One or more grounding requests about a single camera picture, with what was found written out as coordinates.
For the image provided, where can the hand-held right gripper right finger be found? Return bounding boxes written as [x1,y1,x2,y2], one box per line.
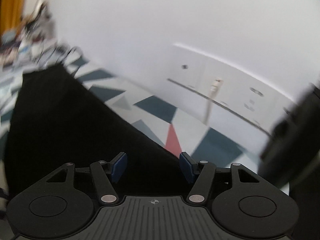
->
[179,151,262,204]

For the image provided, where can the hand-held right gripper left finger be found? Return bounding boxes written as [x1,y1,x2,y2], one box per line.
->
[45,151,128,204]

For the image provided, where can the black knit sweater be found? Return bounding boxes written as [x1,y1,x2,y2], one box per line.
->
[5,64,193,198]

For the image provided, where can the geometric patterned bedsheet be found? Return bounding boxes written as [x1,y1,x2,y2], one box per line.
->
[0,30,290,198]

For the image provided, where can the group of toiletry bottles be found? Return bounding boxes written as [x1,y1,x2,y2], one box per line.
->
[0,0,58,68]

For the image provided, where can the mustard curtain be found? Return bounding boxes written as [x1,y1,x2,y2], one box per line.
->
[0,0,28,34]

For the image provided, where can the white wall socket panel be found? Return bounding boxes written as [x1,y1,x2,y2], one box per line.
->
[167,42,298,136]

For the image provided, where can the black cable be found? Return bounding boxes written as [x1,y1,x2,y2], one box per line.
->
[32,44,84,77]

